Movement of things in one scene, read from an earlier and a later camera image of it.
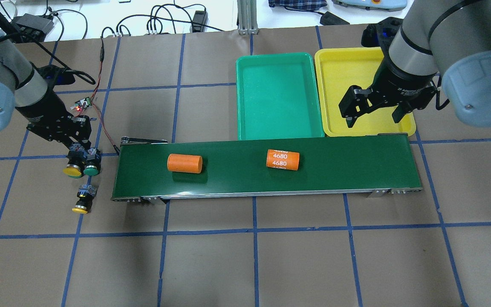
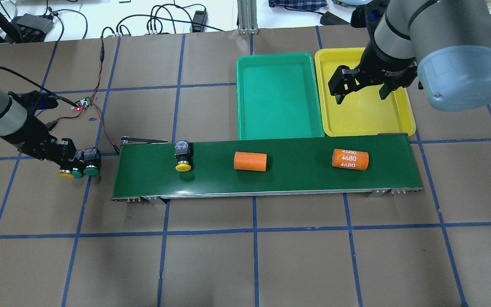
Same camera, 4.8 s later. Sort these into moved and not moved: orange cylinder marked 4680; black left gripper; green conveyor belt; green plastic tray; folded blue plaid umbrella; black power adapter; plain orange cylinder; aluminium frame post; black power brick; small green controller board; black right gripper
Moved: black left gripper; orange cylinder marked 4680; plain orange cylinder; black right gripper
Not moved: black power adapter; folded blue plaid umbrella; green plastic tray; small green controller board; aluminium frame post; black power brick; green conveyor belt
